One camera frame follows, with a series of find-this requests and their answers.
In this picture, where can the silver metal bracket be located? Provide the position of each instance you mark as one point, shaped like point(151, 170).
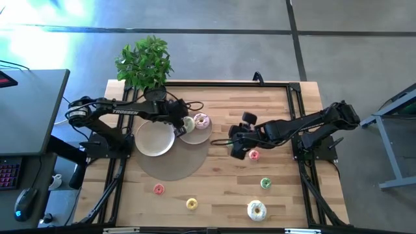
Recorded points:
point(120, 230)
point(302, 231)

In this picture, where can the large cream plate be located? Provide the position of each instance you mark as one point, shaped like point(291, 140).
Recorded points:
point(152, 143)

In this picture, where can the dark grey desk tray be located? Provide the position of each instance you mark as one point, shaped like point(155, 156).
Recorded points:
point(32, 175)

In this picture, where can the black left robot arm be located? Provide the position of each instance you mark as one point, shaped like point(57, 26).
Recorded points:
point(123, 111)

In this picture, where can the small black desk foot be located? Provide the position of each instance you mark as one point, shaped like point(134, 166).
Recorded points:
point(47, 217)

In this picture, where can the black aluminium table frame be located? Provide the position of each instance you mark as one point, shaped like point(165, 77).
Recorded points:
point(227, 84)

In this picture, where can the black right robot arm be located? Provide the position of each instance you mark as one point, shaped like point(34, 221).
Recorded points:
point(292, 128)

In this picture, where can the small green donut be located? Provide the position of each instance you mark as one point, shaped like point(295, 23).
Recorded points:
point(263, 183)

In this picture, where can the green plant in black pot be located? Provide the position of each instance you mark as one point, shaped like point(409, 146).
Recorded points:
point(146, 61)

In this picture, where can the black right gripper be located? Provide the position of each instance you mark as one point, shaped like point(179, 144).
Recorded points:
point(250, 135)

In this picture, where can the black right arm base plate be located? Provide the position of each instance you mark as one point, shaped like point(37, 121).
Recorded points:
point(325, 154)

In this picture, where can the large pink frosted donut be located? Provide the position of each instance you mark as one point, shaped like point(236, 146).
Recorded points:
point(196, 122)

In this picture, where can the small yellow donut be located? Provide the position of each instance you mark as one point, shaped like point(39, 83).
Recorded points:
point(188, 204)

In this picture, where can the small coral red donut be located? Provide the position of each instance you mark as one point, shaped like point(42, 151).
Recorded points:
point(155, 189)

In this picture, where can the black device with red display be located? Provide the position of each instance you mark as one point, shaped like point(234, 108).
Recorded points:
point(6, 79)

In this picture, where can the black computer mouse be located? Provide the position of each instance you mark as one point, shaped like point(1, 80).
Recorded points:
point(26, 203)

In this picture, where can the round grey-brown placemat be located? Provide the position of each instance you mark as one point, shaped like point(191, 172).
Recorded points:
point(175, 162)

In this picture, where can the keyboard with pink backlight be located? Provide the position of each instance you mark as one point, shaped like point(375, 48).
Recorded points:
point(9, 174)

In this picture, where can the large white frosted donut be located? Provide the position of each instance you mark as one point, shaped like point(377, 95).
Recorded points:
point(252, 211)

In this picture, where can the large mint green donut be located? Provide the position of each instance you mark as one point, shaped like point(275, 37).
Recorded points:
point(190, 121)

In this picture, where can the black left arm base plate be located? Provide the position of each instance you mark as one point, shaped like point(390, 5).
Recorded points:
point(97, 151)

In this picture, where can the small white cup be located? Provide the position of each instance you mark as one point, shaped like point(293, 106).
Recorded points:
point(56, 182)

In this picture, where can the small tan plate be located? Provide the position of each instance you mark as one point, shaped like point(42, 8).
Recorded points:
point(198, 136)

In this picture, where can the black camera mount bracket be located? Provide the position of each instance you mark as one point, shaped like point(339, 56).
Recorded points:
point(257, 77)

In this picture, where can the black desk support beam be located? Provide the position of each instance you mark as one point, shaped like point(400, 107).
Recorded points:
point(65, 148)

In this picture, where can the small pink donut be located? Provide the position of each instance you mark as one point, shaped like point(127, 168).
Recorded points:
point(251, 155)

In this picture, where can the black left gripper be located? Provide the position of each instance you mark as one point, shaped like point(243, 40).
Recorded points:
point(174, 117)

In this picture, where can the grey metal table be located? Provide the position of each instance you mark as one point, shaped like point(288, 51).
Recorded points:
point(399, 182)

